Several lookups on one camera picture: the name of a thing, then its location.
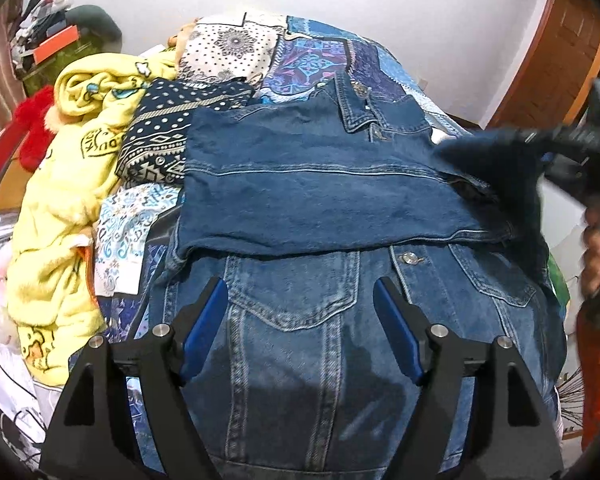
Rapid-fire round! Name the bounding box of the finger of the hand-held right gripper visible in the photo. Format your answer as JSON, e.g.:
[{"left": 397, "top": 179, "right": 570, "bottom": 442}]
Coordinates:
[{"left": 511, "top": 127, "right": 581, "bottom": 148}]

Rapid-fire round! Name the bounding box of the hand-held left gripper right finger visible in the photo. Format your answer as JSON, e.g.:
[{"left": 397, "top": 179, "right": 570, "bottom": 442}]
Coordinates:
[{"left": 373, "top": 276, "right": 565, "bottom": 480}]

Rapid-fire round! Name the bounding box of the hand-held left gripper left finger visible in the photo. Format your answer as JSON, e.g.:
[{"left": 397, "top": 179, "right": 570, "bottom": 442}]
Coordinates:
[{"left": 40, "top": 276, "right": 229, "bottom": 480}]

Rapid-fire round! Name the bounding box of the blue denim jacket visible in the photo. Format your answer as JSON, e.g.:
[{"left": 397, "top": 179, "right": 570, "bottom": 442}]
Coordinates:
[{"left": 147, "top": 71, "right": 569, "bottom": 480}]

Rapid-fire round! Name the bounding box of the pile of mixed clothes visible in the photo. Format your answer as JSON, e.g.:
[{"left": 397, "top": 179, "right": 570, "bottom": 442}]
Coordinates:
[{"left": 9, "top": 0, "right": 76, "bottom": 68}]

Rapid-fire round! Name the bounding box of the person's right hand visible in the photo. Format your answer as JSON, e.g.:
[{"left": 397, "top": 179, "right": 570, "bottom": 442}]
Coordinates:
[{"left": 581, "top": 205, "right": 600, "bottom": 299}]

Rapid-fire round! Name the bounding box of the brown wooden door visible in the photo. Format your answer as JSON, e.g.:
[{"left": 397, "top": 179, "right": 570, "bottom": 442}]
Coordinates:
[{"left": 486, "top": 0, "right": 600, "bottom": 132}]

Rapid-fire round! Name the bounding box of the yellow fleece blanket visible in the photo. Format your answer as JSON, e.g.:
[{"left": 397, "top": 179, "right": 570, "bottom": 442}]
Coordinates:
[{"left": 9, "top": 54, "right": 182, "bottom": 387}]

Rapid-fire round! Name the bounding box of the navy white patterned cloth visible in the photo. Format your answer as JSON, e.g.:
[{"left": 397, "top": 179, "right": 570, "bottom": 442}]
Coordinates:
[{"left": 116, "top": 79, "right": 257, "bottom": 187}]

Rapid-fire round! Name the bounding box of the blue patchwork bedspread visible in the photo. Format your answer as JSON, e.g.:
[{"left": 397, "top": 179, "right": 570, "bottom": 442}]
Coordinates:
[{"left": 92, "top": 14, "right": 481, "bottom": 341}]

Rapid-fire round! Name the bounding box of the red plush toy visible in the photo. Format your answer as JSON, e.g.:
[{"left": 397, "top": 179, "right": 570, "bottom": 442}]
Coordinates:
[{"left": 13, "top": 85, "right": 57, "bottom": 172}]

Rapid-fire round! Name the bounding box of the white black patterned cloth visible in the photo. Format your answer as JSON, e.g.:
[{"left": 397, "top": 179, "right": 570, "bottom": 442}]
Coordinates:
[{"left": 176, "top": 11, "right": 287, "bottom": 87}]

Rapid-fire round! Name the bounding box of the orange box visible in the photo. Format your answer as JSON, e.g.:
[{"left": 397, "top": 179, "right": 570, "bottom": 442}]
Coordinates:
[{"left": 31, "top": 26, "right": 79, "bottom": 65}]

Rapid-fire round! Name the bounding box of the dark green hat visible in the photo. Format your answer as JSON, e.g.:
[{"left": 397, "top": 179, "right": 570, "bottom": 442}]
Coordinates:
[{"left": 70, "top": 4, "right": 124, "bottom": 53}]

